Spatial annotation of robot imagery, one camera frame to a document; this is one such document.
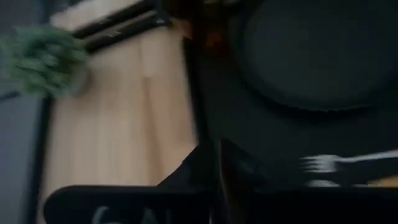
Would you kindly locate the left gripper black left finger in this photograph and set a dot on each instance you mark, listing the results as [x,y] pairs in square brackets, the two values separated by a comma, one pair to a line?
[140,199]

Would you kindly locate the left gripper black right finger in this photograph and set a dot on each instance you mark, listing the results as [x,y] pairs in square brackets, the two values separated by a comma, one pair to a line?
[248,202]

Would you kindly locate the silver metal fork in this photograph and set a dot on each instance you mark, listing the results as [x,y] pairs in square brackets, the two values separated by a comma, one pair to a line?
[323,163]

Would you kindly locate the grey round plate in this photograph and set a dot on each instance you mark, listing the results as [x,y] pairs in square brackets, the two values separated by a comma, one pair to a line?
[320,56]

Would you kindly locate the dark grey serving tray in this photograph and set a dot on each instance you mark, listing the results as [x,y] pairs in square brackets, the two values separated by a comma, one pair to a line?
[280,130]

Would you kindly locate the green potted artificial plant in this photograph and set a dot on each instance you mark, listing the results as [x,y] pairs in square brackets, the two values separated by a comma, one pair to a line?
[43,60]

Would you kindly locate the black aluminium table frame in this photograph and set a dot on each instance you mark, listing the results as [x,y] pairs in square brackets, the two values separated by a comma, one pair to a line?
[121,26]

